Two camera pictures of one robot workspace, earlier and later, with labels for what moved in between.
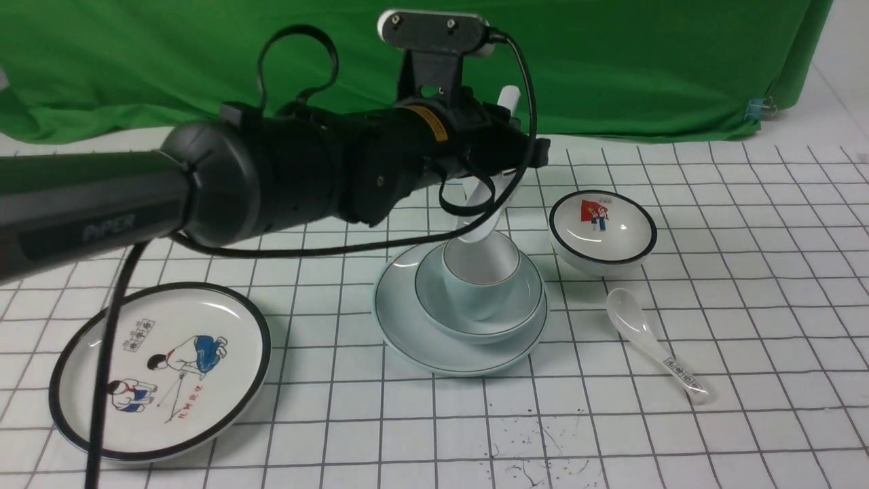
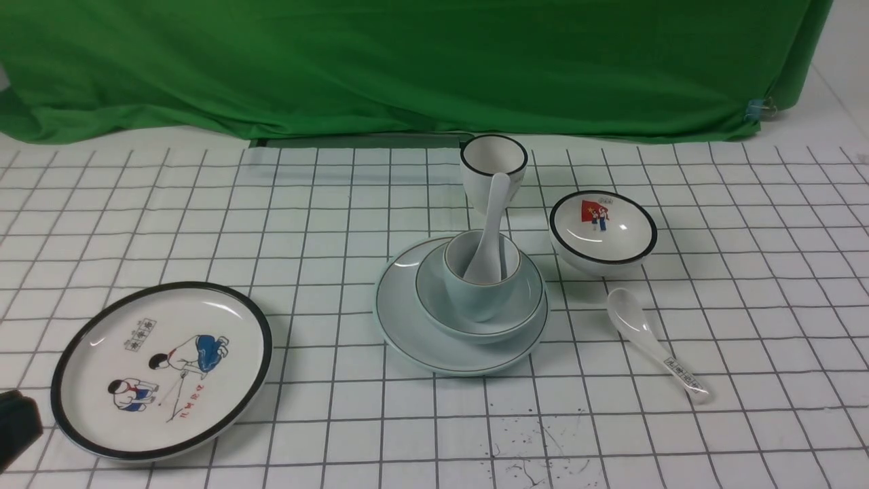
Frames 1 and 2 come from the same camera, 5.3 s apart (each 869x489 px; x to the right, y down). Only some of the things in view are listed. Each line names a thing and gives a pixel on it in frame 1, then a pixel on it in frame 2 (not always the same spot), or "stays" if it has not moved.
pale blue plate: x=397 y=315 stays
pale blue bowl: x=437 y=309 stays
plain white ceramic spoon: x=477 y=193 → x=486 y=268
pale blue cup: x=480 y=276 stays
